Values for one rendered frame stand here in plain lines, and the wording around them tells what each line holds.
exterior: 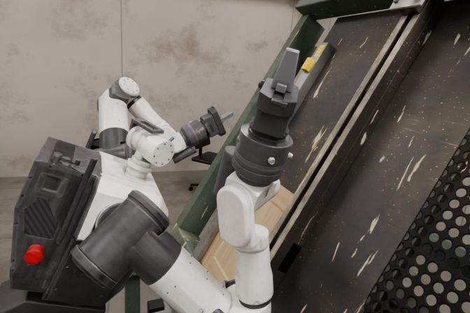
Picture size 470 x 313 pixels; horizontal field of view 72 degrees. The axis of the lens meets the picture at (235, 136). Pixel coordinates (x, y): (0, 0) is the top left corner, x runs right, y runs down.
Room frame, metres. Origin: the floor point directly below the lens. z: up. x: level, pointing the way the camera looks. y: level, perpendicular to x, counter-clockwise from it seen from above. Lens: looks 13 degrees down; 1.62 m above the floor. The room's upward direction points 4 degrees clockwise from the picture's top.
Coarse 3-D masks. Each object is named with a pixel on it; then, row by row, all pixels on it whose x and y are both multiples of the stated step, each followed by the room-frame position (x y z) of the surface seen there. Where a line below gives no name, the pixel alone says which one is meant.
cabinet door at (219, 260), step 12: (288, 192) 0.95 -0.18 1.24; (264, 204) 1.01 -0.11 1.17; (276, 204) 0.96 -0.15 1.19; (264, 216) 0.97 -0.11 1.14; (276, 216) 0.93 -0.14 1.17; (216, 240) 1.08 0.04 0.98; (216, 252) 1.04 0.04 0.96; (228, 252) 1.00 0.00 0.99; (204, 264) 1.05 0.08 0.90; (216, 264) 1.00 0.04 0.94; (228, 264) 0.96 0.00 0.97; (216, 276) 0.96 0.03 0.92; (228, 276) 0.92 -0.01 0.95
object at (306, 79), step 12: (324, 48) 1.26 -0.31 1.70; (324, 60) 1.26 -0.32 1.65; (312, 72) 1.24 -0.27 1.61; (300, 84) 1.24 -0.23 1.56; (312, 84) 1.24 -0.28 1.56; (300, 96) 1.22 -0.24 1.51; (216, 216) 1.14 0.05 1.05; (216, 228) 1.10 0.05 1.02; (204, 240) 1.10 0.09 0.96; (192, 252) 1.12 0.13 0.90; (204, 252) 1.09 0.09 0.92
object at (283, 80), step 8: (288, 48) 0.49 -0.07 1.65; (288, 56) 0.48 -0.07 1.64; (296, 56) 0.48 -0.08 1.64; (280, 64) 0.49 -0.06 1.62; (288, 64) 0.49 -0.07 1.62; (296, 64) 0.48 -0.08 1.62; (280, 72) 0.49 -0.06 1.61; (288, 72) 0.49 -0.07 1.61; (272, 80) 0.50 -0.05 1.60; (280, 80) 0.49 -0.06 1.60; (288, 80) 0.49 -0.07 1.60; (280, 88) 0.49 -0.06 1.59; (288, 88) 0.49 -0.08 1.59
